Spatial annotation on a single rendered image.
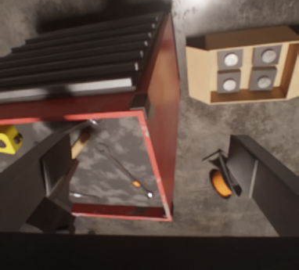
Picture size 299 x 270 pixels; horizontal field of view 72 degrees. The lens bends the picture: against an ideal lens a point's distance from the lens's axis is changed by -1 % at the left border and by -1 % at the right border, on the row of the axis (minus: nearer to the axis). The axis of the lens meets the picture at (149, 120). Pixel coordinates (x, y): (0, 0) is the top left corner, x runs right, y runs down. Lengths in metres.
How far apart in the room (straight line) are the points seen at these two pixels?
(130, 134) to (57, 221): 0.24
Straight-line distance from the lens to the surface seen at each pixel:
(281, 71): 1.38
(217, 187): 1.82
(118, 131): 0.51
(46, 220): 0.40
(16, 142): 0.67
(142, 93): 0.45
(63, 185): 0.43
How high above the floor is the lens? 1.26
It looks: 49 degrees down
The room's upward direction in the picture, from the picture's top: 167 degrees counter-clockwise
